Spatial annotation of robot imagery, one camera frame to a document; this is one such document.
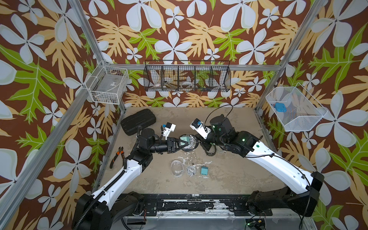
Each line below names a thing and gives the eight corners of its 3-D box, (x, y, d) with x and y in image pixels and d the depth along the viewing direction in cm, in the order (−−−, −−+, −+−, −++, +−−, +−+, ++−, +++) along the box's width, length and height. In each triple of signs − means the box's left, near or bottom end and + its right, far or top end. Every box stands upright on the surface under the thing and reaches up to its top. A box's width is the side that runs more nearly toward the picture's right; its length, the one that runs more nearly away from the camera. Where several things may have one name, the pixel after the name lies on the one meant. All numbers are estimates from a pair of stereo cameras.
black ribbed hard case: (125, 135, 105) (122, 130, 100) (122, 122, 114) (119, 116, 108) (157, 124, 112) (156, 119, 107) (152, 112, 120) (150, 106, 115)
